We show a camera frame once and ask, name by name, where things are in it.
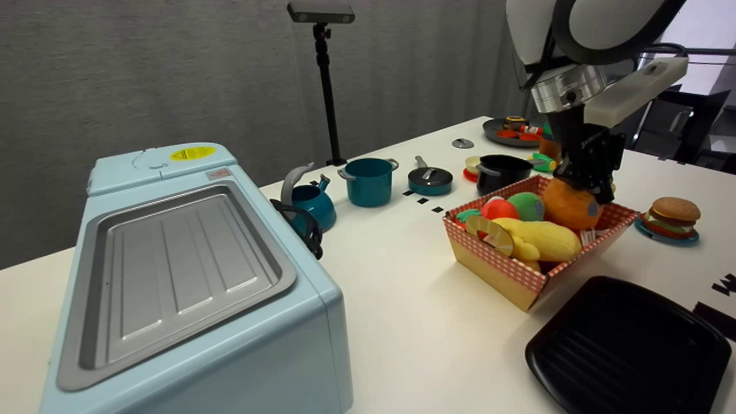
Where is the toy bread slice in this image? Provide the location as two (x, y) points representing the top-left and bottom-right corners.
(463, 214), (520, 261)

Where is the black toy saucepan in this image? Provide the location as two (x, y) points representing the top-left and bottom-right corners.
(474, 153), (535, 195)

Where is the green plush fruit toy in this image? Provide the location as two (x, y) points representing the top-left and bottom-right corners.
(506, 190), (546, 223)

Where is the red tomato plush toy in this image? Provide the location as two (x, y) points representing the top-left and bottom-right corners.
(478, 195), (520, 223)

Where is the light blue toy oven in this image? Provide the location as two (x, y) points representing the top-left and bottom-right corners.
(39, 141), (353, 414)

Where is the small dark frying pan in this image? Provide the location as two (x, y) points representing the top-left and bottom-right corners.
(405, 155), (454, 198)

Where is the teal toy pot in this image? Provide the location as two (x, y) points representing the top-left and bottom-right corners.
(335, 156), (401, 210)

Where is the dark round plate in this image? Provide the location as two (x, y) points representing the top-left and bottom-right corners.
(481, 114), (546, 150)

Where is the black grill tray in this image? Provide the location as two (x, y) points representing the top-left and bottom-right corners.
(523, 273), (733, 414)

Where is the teal toy kettle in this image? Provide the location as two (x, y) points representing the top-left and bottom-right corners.
(278, 161), (337, 233)

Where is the toy burger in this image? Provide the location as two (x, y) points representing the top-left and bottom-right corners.
(641, 195), (703, 240)

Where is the black stereo camera bar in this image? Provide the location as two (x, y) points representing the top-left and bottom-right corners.
(285, 0), (355, 26)

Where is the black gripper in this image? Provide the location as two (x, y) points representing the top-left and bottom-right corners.
(545, 106), (626, 207)

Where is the small teal plate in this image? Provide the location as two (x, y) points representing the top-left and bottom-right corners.
(631, 213), (702, 248)

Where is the green yellow toy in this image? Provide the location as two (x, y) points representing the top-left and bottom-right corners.
(528, 150), (559, 176)

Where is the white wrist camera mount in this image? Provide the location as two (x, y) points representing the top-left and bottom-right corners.
(584, 55), (689, 130)

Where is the yellow banana plush toy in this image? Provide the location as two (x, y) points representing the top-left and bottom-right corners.
(489, 216), (584, 265)

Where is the orange checked cardboard box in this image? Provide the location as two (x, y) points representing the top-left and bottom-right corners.
(438, 172), (644, 313)

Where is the black camera stand pole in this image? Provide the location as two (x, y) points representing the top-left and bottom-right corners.
(309, 20), (346, 168)

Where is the black office chair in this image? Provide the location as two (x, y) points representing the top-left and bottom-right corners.
(631, 83), (733, 167)

